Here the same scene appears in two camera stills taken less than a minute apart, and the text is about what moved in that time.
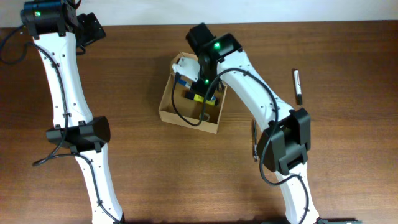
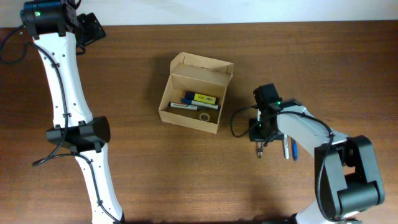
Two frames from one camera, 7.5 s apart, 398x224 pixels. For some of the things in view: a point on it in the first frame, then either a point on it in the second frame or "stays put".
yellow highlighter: [201, 99] stays put
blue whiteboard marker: [186, 83] to [202, 104]
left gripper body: [90, 30] stays put
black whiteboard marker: [298, 89] to [175, 105]
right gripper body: [204, 80] to [259, 132]
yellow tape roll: [200, 117] stays put
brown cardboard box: [181, 106] stays put
